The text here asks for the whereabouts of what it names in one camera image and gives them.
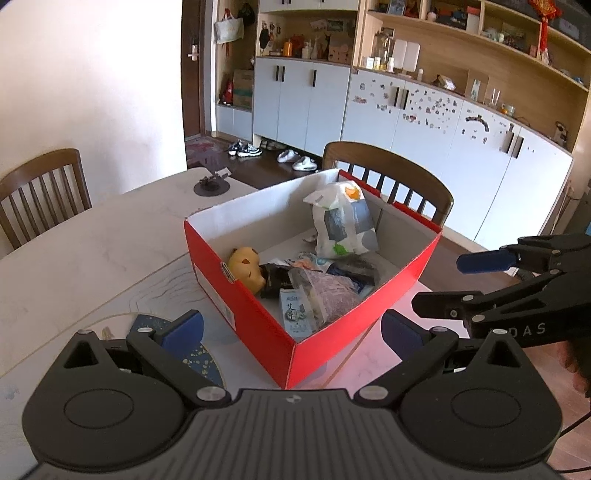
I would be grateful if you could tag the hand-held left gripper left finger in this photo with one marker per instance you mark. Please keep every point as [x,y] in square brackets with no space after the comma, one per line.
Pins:
[182,334]

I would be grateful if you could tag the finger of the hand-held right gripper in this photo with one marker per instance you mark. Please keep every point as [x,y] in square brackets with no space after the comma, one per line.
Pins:
[443,304]
[485,261]

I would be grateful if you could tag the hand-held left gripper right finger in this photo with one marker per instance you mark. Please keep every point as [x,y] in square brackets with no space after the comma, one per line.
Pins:
[401,334]

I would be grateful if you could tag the red cardboard box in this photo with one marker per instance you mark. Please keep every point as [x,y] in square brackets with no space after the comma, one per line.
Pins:
[258,323]

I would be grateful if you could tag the silver foil packet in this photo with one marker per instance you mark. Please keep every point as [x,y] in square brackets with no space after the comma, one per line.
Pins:
[328,295]

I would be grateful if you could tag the yellow plush toy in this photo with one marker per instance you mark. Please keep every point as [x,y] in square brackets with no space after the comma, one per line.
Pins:
[244,267]

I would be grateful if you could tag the white blue snack bag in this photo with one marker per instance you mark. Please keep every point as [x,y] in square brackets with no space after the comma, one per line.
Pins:
[341,226]

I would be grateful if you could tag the white marble desktop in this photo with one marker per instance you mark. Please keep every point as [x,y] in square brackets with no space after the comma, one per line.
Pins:
[92,258]

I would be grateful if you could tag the person's right hand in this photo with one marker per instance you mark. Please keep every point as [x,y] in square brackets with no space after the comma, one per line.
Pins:
[579,369]

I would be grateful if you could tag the dark flat packet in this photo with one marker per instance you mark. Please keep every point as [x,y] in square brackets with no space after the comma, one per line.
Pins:
[355,271]

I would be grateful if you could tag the black packet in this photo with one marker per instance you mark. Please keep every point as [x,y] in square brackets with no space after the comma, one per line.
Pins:
[274,279]

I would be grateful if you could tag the blue white packet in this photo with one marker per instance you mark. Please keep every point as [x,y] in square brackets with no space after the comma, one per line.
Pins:
[295,316]

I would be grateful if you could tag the white stickered sideboard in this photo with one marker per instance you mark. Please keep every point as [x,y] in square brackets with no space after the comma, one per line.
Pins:
[461,152]

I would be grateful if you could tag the brown wooden chair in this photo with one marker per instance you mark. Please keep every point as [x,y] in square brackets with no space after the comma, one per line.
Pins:
[41,194]
[397,175]

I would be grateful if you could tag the black folding stand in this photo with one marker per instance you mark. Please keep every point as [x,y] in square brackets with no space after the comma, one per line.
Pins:
[210,184]

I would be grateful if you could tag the dark sneaker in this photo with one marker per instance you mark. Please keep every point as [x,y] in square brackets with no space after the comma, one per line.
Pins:
[253,150]
[236,148]

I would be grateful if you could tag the white slipper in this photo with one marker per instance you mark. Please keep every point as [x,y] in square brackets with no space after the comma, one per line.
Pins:
[304,164]
[287,156]

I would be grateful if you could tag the white canister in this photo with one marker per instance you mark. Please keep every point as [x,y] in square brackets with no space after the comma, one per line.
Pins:
[406,55]

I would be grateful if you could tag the glass jar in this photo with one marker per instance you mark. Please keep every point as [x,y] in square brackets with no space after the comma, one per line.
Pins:
[384,48]

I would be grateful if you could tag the white storage cabinet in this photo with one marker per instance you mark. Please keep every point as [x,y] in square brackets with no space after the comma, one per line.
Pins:
[300,106]

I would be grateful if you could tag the small red object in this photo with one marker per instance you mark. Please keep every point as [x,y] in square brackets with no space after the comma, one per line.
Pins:
[226,92]

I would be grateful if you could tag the brown cardboard box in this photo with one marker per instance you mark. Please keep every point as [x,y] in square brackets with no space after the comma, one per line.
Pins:
[243,88]

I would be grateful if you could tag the brown door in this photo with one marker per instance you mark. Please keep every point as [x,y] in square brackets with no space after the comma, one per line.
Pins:
[191,69]

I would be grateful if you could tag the orange bottle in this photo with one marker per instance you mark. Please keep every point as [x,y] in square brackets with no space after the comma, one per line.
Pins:
[288,48]

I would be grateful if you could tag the pale tote bag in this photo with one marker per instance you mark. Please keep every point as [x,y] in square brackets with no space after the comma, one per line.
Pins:
[229,28]

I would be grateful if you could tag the wooden wall shelf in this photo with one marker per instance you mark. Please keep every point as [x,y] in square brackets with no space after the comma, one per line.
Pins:
[461,60]

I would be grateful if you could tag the white wall cabinet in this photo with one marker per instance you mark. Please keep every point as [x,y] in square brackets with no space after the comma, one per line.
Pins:
[304,4]

